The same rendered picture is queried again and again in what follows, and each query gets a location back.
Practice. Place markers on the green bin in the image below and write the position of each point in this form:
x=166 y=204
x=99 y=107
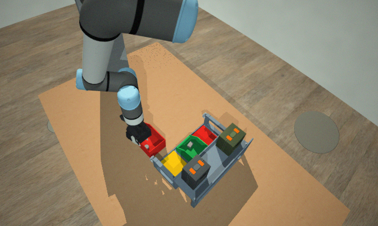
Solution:
x=197 y=147

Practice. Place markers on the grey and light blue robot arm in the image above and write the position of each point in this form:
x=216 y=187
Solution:
x=102 y=21

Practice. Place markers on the dark grey tool case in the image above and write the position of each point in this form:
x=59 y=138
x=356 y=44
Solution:
x=195 y=171

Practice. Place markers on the red bin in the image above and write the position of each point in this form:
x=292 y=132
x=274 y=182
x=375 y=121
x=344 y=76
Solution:
x=156 y=143

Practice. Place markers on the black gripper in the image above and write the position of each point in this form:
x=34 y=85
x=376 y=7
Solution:
x=137 y=136

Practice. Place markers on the olive green tool case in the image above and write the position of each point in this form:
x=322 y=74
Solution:
x=230 y=139

